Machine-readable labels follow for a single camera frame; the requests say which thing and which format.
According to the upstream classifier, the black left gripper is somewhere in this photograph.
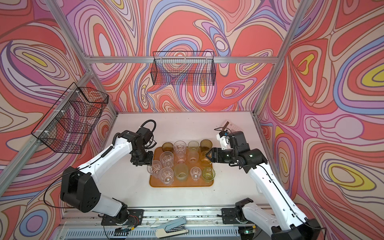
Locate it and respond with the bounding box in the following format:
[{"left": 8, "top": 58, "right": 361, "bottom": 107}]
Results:
[{"left": 132, "top": 146, "right": 155, "bottom": 165}]

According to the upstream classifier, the yellow faceted glass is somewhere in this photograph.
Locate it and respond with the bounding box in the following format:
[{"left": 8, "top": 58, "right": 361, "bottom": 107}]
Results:
[{"left": 200, "top": 151, "right": 212, "bottom": 168}]

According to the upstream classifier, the olive brown textured glass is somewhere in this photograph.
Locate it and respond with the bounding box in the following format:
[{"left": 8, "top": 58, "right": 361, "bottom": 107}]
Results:
[{"left": 200, "top": 139, "right": 213, "bottom": 152}]

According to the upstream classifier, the pink textured glass front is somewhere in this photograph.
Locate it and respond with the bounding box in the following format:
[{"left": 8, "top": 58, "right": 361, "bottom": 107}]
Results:
[{"left": 187, "top": 149, "right": 200, "bottom": 163}]

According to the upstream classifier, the bright green faceted glass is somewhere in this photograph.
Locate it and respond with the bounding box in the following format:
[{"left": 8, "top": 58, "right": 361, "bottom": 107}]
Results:
[{"left": 202, "top": 167, "right": 216, "bottom": 183}]

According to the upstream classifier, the pale green textured glass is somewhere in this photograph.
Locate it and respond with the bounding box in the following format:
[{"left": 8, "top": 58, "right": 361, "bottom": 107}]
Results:
[{"left": 188, "top": 141, "right": 200, "bottom": 151}]

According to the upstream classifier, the small clear glass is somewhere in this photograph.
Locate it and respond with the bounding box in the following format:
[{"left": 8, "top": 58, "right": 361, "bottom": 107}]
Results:
[{"left": 190, "top": 167, "right": 202, "bottom": 181}]

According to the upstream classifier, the olive glass front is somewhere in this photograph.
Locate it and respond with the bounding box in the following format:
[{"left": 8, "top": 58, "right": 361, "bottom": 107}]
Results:
[{"left": 162, "top": 142, "right": 174, "bottom": 152}]

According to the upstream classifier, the pink ribbed glass top row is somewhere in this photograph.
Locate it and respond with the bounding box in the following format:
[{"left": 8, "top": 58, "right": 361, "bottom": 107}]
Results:
[{"left": 175, "top": 152, "right": 186, "bottom": 164}]

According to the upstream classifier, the clear faceted glass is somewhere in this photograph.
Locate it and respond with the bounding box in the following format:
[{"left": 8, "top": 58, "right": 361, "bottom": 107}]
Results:
[{"left": 174, "top": 141, "right": 187, "bottom": 158}]

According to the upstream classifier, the pale green glass front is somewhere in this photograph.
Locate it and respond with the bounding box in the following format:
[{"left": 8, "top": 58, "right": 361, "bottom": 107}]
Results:
[{"left": 174, "top": 163, "right": 189, "bottom": 182}]

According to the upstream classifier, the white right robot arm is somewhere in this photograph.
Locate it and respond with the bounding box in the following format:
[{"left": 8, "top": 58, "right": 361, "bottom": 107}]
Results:
[{"left": 206, "top": 148, "right": 322, "bottom": 240}]

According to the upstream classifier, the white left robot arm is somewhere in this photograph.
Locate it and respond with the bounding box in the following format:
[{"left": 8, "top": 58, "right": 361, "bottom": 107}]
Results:
[{"left": 60, "top": 127, "right": 154, "bottom": 225}]

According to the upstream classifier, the orange brown plastic tray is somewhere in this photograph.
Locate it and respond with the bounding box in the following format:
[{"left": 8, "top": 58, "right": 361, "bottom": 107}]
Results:
[{"left": 149, "top": 160, "right": 215, "bottom": 188}]

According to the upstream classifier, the pink calculator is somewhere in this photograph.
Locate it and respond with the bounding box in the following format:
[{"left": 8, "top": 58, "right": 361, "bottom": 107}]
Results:
[{"left": 227, "top": 122, "right": 240, "bottom": 132}]

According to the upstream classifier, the blue grey stapler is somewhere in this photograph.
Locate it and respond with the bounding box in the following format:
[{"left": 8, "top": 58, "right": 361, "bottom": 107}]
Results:
[{"left": 155, "top": 217, "right": 189, "bottom": 239}]

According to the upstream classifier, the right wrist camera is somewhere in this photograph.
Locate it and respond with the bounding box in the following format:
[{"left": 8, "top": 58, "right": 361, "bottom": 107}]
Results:
[{"left": 214, "top": 121, "right": 247, "bottom": 150}]

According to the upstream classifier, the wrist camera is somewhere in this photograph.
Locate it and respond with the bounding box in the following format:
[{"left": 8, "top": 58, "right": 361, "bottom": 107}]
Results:
[
  {"left": 137, "top": 120, "right": 157, "bottom": 150},
  {"left": 214, "top": 121, "right": 247, "bottom": 150}
]

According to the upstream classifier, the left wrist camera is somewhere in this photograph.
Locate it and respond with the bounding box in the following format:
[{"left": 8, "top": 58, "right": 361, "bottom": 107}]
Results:
[{"left": 137, "top": 120, "right": 157, "bottom": 150}]

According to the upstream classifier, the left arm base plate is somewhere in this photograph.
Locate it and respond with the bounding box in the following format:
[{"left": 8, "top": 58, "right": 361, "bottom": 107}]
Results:
[{"left": 101, "top": 209, "right": 144, "bottom": 235}]

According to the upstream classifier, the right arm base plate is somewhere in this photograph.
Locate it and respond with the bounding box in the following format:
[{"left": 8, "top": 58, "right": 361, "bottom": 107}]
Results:
[{"left": 217, "top": 207, "right": 254, "bottom": 225}]

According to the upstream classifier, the black wire basket left wall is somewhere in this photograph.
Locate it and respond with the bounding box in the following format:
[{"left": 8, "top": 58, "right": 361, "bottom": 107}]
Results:
[{"left": 31, "top": 83, "right": 109, "bottom": 154}]

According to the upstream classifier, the black wire basket wall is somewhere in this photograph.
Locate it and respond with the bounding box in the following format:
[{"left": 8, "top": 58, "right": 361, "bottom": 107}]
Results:
[
  {"left": 31, "top": 83, "right": 109, "bottom": 154},
  {"left": 151, "top": 51, "right": 217, "bottom": 86}
]

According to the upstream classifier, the black wire basket back wall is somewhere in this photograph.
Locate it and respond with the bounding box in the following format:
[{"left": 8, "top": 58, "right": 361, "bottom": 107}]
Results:
[{"left": 151, "top": 51, "right": 217, "bottom": 86}]

